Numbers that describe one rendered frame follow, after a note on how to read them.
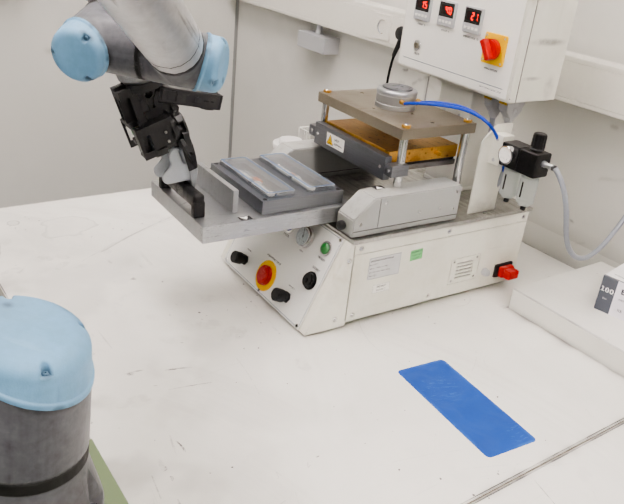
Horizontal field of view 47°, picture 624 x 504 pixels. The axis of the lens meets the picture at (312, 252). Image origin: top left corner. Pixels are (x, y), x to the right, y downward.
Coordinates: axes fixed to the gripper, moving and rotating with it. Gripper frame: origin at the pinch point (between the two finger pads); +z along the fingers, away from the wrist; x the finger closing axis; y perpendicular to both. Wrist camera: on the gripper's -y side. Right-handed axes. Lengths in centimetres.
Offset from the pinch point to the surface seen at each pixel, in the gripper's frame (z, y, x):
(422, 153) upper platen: 10.3, -40.6, 10.3
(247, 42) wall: 34, -78, -139
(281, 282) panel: 24.9, -8.2, 5.1
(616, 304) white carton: 41, -59, 41
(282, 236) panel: 19.8, -13.3, -0.7
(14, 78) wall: 16, 4, -145
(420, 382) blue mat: 33, -15, 36
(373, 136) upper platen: 7.5, -36.1, 1.6
